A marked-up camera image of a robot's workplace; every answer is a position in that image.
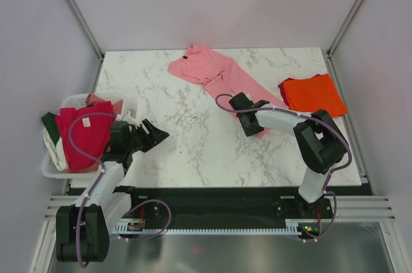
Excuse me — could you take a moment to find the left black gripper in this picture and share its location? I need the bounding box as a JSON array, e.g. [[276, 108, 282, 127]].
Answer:
[[126, 118, 169, 154]]

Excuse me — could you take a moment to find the pink t shirt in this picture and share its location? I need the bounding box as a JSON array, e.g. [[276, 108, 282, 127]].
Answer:
[[168, 43, 289, 140]]

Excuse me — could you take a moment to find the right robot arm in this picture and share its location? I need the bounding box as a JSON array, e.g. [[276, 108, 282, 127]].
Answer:
[[228, 93, 353, 218]]

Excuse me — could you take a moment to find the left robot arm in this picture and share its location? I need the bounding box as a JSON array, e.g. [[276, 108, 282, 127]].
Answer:
[[55, 119, 169, 268]]

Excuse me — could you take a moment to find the white laundry basket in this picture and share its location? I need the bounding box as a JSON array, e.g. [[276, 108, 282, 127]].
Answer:
[[42, 92, 139, 178]]

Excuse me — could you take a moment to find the dark red folded t shirt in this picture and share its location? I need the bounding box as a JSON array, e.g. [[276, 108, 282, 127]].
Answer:
[[278, 82, 289, 107]]

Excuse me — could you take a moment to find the magenta t shirt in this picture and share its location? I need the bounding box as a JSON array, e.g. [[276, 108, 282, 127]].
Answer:
[[55, 102, 114, 173]]

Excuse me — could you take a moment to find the orange folded t shirt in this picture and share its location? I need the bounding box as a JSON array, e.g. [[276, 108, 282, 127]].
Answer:
[[283, 74, 348, 117]]

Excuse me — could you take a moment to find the white t shirt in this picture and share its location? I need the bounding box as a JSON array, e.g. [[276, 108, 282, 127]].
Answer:
[[43, 128, 68, 171]]

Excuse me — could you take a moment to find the dark green t shirt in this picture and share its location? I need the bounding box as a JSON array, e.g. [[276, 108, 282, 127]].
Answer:
[[41, 112, 61, 146]]

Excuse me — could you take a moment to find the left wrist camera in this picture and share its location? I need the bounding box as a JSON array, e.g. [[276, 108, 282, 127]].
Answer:
[[115, 109, 140, 127]]

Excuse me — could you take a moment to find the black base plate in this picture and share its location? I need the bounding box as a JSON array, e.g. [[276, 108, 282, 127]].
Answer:
[[117, 187, 333, 229]]

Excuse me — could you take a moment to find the white cable duct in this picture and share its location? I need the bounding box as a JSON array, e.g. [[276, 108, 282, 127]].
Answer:
[[112, 220, 302, 236]]

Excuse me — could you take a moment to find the right aluminium frame post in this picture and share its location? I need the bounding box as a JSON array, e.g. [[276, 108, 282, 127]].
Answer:
[[324, 0, 386, 58]]

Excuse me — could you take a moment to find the aluminium frame post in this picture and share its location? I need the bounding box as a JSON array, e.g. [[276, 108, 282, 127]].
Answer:
[[44, 0, 106, 61], [324, 0, 386, 58]]

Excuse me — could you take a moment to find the left aluminium frame post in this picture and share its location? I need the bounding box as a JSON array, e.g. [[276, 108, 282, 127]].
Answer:
[[44, 0, 106, 61]]

